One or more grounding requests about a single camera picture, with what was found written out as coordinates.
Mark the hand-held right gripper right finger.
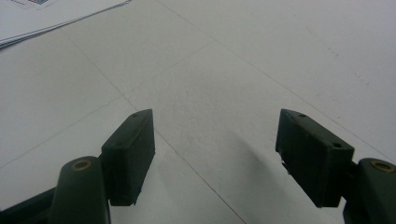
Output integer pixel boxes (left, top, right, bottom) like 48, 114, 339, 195
275, 108, 356, 209

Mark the white paper sheet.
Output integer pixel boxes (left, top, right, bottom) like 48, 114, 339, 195
0, 0, 134, 50

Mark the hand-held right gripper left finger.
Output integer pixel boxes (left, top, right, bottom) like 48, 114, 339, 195
101, 108, 156, 207

